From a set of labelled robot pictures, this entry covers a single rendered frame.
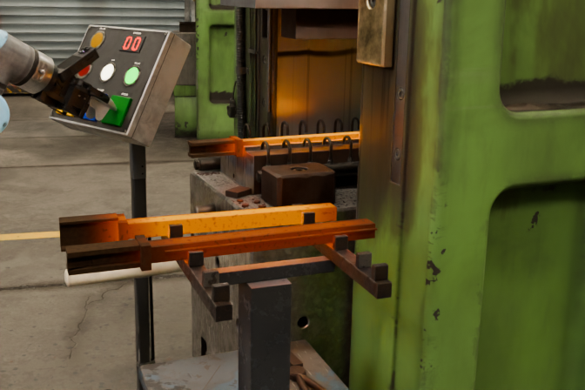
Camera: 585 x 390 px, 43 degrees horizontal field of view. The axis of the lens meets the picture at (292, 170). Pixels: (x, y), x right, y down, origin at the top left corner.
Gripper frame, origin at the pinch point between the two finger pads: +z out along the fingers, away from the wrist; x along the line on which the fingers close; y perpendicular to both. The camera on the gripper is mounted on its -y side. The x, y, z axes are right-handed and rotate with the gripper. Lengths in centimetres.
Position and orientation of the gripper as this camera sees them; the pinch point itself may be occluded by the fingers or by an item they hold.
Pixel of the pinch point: (112, 104)
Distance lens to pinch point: 188.0
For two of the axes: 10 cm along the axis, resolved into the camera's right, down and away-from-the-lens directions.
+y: -3.4, 9.2, -1.7
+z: 5.6, 3.4, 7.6
